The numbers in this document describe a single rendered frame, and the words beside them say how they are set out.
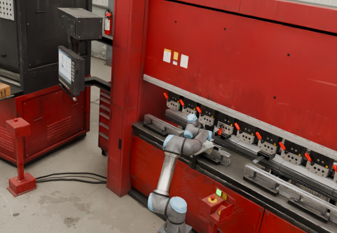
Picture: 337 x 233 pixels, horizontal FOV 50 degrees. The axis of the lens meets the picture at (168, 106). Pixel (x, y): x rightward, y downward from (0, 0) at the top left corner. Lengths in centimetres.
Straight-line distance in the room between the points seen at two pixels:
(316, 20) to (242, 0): 58
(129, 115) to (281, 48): 170
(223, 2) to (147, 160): 175
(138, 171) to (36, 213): 109
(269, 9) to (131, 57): 139
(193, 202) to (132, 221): 73
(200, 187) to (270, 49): 137
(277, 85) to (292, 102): 16
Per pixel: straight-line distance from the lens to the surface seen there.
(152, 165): 372
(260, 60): 282
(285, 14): 269
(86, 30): 333
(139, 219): 391
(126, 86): 356
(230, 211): 295
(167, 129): 359
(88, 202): 411
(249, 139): 301
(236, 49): 292
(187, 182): 344
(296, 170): 323
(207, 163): 323
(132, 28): 342
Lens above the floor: 250
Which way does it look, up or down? 22 degrees down
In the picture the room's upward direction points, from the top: 6 degrees clockwise
